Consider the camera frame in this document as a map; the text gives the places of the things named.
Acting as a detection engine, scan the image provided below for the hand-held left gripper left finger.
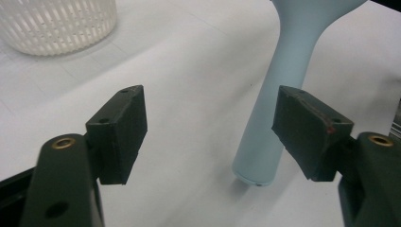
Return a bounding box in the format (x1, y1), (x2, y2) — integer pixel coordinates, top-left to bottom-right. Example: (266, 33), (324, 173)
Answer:
(85, 84), (148, 185)

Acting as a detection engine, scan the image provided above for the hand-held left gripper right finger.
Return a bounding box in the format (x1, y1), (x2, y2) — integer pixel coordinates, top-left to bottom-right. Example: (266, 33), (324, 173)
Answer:
(271, 84), (355, 183)

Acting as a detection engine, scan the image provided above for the light blue plastic spoon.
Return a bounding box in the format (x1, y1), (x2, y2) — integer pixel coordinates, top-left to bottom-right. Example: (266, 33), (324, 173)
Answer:
(231, 0), (368, 187)

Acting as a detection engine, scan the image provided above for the white plastic basket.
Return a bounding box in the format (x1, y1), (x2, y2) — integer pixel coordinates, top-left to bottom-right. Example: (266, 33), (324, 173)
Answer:
(0, 0), (118, 57)

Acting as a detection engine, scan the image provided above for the grey striped object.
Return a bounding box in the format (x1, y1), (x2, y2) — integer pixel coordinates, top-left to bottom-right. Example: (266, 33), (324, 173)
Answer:
(389, 97), (401, 140)

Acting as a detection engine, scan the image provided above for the white table mat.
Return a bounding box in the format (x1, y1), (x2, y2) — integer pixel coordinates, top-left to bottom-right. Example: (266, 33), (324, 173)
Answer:
(0, 0), (401, 227)

